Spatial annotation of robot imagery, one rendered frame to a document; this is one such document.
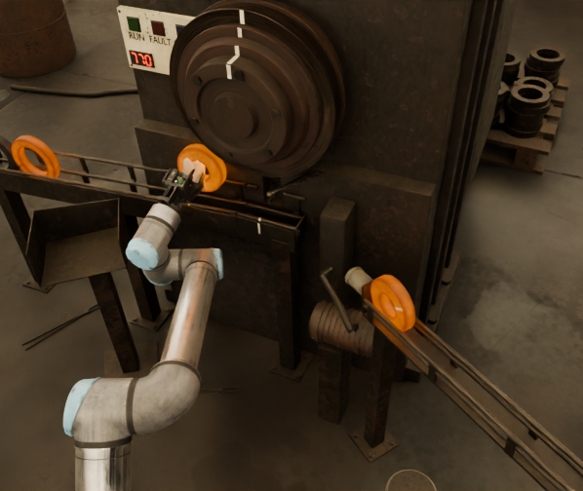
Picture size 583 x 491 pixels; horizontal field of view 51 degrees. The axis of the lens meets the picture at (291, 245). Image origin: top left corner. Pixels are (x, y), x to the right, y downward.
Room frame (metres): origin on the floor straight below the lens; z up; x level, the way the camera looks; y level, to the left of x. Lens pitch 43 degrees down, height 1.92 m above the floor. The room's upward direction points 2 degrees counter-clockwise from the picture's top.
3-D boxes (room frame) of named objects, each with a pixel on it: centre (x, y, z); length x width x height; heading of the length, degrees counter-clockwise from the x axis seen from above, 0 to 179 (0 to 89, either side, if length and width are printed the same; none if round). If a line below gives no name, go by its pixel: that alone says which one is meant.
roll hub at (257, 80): (1.35, 0.12, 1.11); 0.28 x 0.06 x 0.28; 65
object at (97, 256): (1.41, 0.65, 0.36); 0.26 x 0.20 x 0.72; 100
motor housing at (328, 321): (1.17, -0.16, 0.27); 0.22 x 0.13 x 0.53; 65
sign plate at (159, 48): (1.68, 0.34, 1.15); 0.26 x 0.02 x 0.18; 65
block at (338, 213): (1.35, -0.14, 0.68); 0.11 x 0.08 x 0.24; 155
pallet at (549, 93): (3.13, -0.93, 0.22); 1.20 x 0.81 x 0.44; 63
